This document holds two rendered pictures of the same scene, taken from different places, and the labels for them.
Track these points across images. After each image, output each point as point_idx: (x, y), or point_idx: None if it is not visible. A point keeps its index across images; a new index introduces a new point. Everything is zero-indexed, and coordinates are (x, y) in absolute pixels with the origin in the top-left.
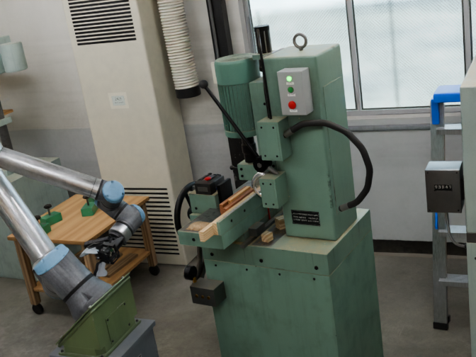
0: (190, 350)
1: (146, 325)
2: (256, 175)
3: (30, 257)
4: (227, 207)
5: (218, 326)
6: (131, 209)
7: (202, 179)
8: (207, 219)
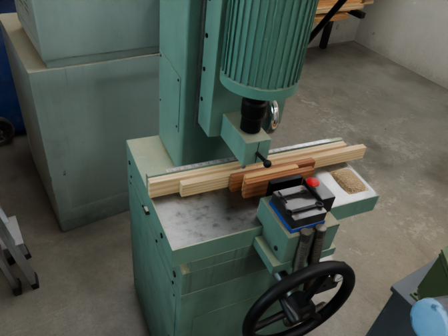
0: None
1: (404, 284)
2: (277, 103)
3: None
4: (308, 160)
5: None
6: (447, 301)
7: (313, 205)
8: (331, 189)
